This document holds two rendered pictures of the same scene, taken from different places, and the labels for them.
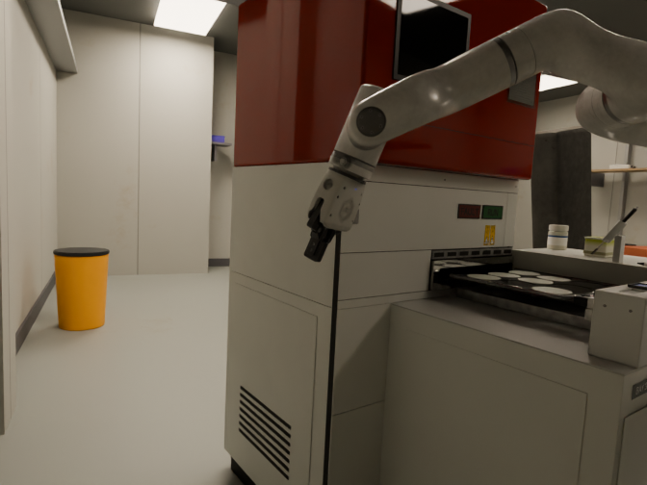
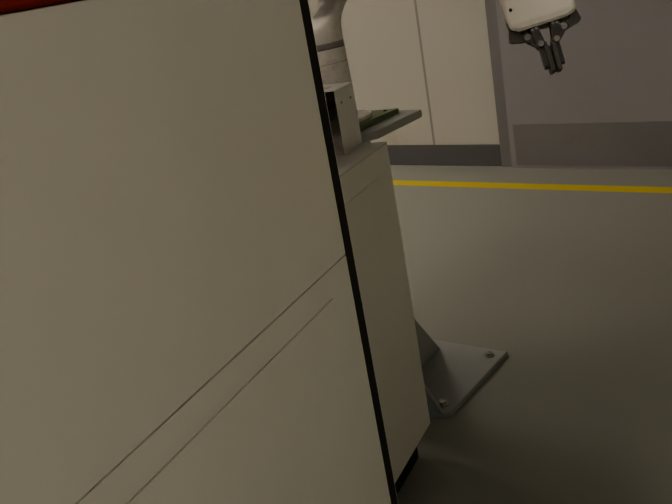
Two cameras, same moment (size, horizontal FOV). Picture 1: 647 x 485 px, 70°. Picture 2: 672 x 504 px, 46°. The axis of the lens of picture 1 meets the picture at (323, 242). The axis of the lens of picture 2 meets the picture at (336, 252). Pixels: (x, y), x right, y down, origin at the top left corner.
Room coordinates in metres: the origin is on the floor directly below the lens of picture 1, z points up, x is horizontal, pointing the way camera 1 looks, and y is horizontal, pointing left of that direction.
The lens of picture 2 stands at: (1.71, 0.93, 1.21)
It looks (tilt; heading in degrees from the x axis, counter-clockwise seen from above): 20 degrees down; 245
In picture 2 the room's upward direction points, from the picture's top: 11 degrees counter-clockwise
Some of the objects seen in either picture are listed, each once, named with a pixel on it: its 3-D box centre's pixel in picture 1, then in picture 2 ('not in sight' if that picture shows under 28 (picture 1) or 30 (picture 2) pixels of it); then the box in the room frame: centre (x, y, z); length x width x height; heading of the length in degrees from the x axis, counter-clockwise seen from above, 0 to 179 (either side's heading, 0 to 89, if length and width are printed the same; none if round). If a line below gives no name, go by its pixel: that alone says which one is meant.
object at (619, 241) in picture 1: (613, 241); not in sight; (1.46, -0.92, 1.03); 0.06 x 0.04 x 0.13; 36
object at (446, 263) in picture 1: (474, 271); not in sight; (1.57, -0.52, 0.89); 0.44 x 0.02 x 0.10; 126
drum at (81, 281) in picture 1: (82, 288); not in sight; (3.61, 1.91, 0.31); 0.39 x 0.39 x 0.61
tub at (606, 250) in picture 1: (599, 246); not in sight; (1.60, -0.96, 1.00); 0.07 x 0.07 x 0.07; 36
